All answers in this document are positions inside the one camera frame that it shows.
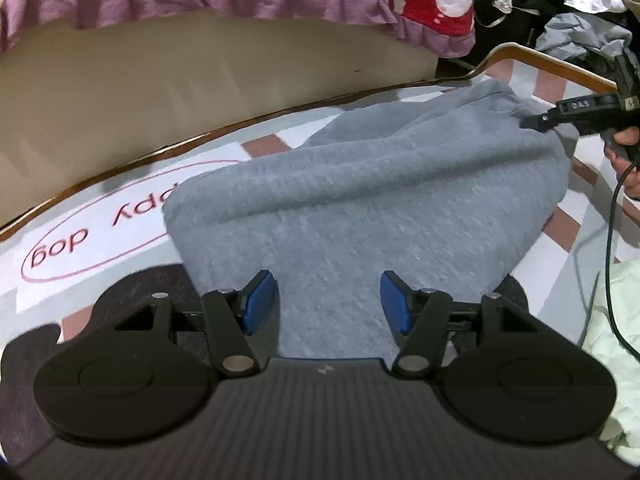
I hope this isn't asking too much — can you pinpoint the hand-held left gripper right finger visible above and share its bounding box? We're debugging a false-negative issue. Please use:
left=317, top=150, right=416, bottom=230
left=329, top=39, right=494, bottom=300
left=380, top=270, right=539, bottom=379

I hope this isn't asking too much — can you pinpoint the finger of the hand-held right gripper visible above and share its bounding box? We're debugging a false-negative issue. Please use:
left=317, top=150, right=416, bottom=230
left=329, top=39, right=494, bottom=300
left=520, top=106, right=566, bottom=134

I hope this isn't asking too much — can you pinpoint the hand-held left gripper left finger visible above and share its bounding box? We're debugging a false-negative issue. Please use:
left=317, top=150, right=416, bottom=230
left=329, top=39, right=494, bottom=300
left=114, top=269, right=280, bottom=377

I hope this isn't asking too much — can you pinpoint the grey fleece garment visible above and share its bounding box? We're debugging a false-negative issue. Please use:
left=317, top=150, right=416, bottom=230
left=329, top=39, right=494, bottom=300
left=162, top=79, right=573, bottom=361

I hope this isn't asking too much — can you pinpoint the person's right hand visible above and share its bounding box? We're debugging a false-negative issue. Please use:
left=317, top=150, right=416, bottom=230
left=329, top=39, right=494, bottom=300
left=602, top=127, right=640, bottom=192

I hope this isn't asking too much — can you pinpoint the grey-blue garment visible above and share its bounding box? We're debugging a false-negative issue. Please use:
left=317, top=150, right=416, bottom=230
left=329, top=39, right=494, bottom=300
left=534, top=12, right=635, bottom=87

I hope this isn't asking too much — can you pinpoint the light green cloth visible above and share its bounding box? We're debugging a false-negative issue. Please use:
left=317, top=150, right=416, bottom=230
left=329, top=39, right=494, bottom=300
left=579, top=259, right=640, bottom=461

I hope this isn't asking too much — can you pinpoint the beige bed base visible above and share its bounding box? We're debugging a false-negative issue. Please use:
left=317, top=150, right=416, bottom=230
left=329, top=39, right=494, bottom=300
left=0, top=7, right=440, bottom=227

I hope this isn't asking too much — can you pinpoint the black cable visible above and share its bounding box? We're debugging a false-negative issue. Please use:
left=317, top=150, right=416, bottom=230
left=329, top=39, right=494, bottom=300
left=602, top=157, right=640, bottom=364

